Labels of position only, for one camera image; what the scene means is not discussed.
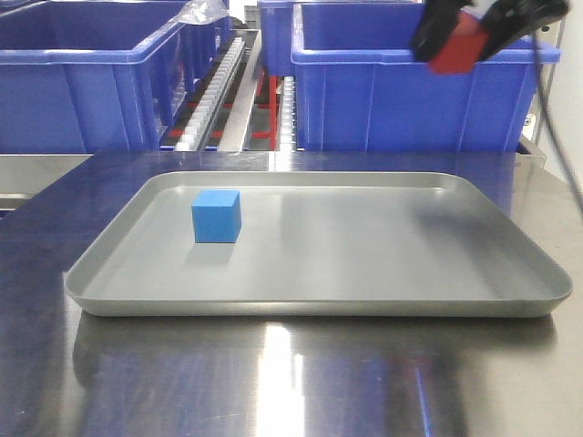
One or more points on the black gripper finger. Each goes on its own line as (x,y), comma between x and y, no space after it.
(506,21)
(438,20)

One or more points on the red foam cube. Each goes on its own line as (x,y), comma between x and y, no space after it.
(462,49)

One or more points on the blue foam cube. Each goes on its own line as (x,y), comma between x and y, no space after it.
(216,216)

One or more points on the blue plastic bin front right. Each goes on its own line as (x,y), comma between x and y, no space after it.
(358,87)

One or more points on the blue plastic bin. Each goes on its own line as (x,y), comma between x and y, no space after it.
(82,76)
(358,87)
(205,41)

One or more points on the white roller conveyor track right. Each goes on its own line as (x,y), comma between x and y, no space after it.
(286,127)

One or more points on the white roller conveyor track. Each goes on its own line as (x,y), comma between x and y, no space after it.
(286,127)
(199,127)

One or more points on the blue plastic bin rear left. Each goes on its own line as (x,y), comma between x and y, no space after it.
(205,41)

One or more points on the clear plastic bag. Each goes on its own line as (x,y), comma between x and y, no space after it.
(201,12)

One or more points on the grey metal tray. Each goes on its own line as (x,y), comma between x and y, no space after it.
(319,244)

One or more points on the white roller conveyor track left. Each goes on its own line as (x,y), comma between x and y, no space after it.
(199,127)

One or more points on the blue plastic bin front left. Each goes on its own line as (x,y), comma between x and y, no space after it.
(82,76)

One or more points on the red metal frame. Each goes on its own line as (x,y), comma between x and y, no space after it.
(272,106)

